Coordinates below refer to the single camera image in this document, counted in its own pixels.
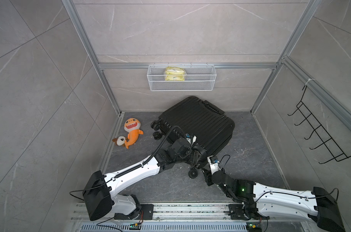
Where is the black hard-shell suitcase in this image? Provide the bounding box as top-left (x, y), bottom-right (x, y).
top-left (150, 96), bottom-right (235, 164)

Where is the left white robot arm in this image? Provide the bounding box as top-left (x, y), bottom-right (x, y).
top-left (82, 138), bottom-right (207, 221)

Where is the orange shark plush toy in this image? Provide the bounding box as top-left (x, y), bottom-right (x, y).
top-left (124, 118), bottom-right (144, 149)

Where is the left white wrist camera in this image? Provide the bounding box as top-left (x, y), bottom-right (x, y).
top-left (185, 133), bottom-right (197, 146)

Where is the small brown white plush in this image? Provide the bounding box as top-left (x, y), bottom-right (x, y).
top-left (112, 136), bottom-right (126, 147)

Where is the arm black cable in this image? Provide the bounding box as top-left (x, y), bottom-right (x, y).
top-left (69, 125), bottom-right (188, 201)
top-left (218, 154), bottom-right (340, 204)

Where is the black wire hook rack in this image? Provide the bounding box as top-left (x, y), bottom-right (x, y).
top-left (287, 86), bottom-right (351, 164)

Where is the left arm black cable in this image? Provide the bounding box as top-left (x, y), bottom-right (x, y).
top-left (69, 125), bottom-right (188, 201)

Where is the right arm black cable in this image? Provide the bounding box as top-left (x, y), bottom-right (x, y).
top-left (218, 154), bottom-right (340, 204)

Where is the yellow packet in basket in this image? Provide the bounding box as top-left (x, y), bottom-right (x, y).
top-left (164, 67), bottom-right (186, 81)

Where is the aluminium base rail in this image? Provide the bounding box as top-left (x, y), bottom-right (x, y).
top-left (65, 203), bottom-right (317, 232)

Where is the white wire mesh basket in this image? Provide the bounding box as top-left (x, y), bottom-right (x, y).
top-left (147, 64), bottom-right (217, 91)

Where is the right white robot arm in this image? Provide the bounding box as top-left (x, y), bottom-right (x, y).
top-left (202, 167), bottom-right (345, 232)

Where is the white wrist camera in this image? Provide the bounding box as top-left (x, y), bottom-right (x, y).
top-left (207, 155), bottom-right (220, 174)
top-left (185, 133), bottom-right (197, 146)

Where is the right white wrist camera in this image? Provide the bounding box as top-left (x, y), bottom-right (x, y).
top-left (207, 155), bottom-right (220, 174)

